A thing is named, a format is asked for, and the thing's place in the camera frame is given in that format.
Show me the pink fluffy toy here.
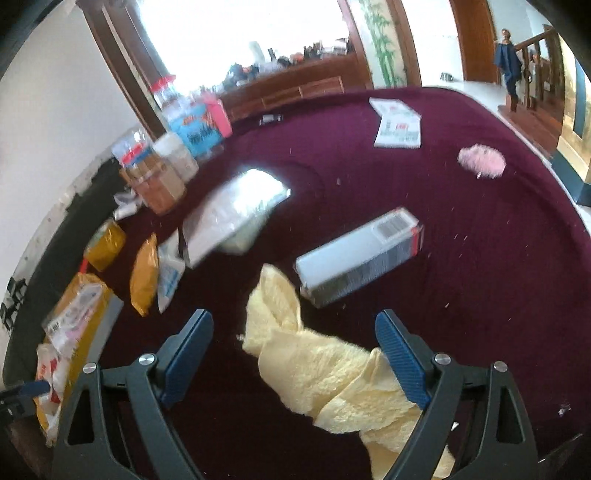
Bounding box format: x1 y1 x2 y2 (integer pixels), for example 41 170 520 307
457 143 507 180

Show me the white red plastic bag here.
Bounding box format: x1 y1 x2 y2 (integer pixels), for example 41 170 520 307
36 342 64 430

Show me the yellow towel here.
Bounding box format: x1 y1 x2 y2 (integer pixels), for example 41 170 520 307
241 263 455 480

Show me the wooden stair railing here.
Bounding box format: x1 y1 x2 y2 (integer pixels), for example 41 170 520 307
515 25 568 155

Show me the black lattice object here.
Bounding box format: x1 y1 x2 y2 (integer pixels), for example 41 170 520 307
0 276 28 334

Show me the gold foil packet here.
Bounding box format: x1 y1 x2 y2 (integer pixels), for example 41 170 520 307
84 219 127 272

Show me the maroon tablecloth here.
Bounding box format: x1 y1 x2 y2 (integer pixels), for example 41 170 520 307
55 85 588 480

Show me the wooden cabinet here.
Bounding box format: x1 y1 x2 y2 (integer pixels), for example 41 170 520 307
217 51 375 121

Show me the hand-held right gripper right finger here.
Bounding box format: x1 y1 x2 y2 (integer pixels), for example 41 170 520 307
375 308 541 480

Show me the wooden framed window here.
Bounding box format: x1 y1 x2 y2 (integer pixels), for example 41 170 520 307
76 0 375 139

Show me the blue-labelled plastic container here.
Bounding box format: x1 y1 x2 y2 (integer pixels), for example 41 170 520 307
168 99 223 160

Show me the pink box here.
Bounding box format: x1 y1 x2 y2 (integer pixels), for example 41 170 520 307
202 91 233 139

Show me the white lid jar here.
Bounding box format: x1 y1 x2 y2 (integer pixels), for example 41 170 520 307
152 134 200 184

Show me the clear biscuit container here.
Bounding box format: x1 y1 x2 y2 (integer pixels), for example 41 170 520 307
113 127 188 216

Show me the wooden door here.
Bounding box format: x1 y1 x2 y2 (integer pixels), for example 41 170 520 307
450 0 502 85

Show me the red lid clear jar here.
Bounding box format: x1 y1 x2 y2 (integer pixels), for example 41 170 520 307
150 76 186 117

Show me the white blue packet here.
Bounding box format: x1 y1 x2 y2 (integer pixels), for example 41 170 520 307
157 230 188 315

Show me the small white wrapper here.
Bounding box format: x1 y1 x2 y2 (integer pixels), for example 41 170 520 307
113 191 140 221

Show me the large yellow package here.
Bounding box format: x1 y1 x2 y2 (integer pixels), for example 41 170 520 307
37 272 125 446

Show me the orange snack packet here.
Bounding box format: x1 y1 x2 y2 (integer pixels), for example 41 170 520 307
129 233 160 317

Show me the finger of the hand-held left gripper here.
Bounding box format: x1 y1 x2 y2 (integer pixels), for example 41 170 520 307
0 378 51 418

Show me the gold framed glass panel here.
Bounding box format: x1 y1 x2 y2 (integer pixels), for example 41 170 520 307
551 28 591 208

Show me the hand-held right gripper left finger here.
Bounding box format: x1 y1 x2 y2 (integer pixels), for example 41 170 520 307
51 308 215 480

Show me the white booklet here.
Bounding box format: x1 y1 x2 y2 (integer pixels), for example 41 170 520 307
368 97 423 149

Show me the row of small assorted items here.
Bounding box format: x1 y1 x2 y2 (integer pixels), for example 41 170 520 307
222 39 356 88

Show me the bamboo print panel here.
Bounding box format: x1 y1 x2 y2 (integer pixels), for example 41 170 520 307
358 0 407 88

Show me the white barcode box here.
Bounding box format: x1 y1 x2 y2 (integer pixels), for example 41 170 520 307
294 207 426 309

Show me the clear plastic bag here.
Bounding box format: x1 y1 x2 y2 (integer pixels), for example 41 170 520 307
182 168 293 269

